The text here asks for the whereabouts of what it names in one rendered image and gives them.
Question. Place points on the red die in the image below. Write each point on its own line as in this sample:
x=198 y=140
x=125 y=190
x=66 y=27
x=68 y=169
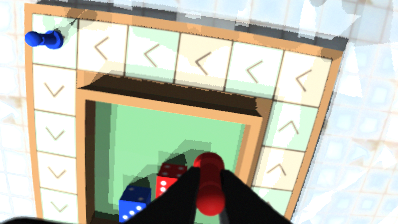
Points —
x=167 y=174

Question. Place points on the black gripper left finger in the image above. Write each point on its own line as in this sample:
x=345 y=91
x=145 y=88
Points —
x=176 y=205

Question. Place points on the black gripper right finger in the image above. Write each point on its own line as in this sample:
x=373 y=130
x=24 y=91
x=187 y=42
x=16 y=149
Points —
x=243 y=205

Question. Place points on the red pawn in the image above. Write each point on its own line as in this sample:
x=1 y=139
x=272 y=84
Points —
x=210 y=198

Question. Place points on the blue pawn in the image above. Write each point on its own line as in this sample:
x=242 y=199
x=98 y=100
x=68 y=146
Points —
x=52 y=39

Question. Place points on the blue die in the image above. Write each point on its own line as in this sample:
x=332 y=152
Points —
x=133 y=199

